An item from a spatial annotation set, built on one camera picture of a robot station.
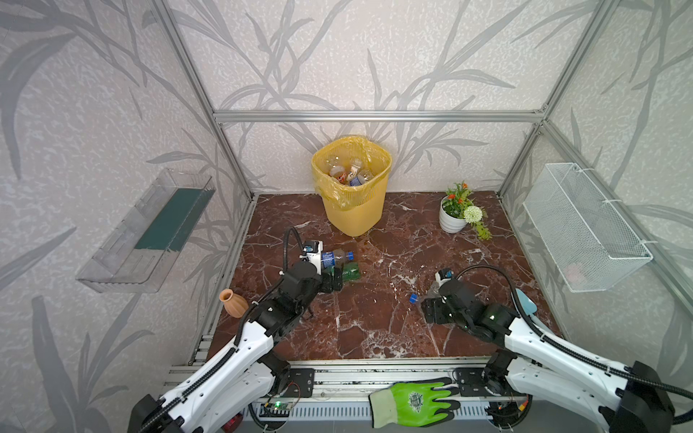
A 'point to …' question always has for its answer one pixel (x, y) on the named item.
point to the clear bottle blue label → (328, 258)
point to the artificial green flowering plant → (459, 204)
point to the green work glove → (412, 403)
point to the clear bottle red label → (339, 172)
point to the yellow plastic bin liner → (340, 152)
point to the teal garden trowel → (530, 307)
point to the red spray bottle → (233, 424)
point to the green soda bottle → (351, 271)
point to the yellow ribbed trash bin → (353, 210)
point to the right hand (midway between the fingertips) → (431, 295)
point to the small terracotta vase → (235, 305)
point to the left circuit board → (275, 409)
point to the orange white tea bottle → (355, 164)
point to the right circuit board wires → (509, 413)
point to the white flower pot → (449, 223)
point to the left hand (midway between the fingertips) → (333, 256)
